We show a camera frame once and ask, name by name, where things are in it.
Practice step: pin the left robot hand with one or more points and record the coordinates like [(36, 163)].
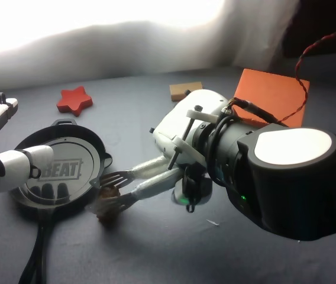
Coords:
[(11, 168)]

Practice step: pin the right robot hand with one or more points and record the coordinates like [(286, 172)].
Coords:
[(185, 118)]

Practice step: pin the brown small block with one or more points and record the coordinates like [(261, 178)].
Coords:
[(109, 193)]

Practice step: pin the black cast iron pan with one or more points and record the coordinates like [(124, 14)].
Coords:
[(88, 154)]

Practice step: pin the tan wooden rectangular block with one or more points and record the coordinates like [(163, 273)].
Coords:
[(182, 90)]

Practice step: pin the white backdrop cloth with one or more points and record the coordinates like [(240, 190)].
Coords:
[(126, 53)]

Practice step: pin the large orange block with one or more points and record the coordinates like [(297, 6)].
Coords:
[(271, 94)]

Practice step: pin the red star block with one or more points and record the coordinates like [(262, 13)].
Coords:
[(74, 100)]

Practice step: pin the small white paper scrap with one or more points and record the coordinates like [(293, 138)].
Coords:
[(212, 222)]

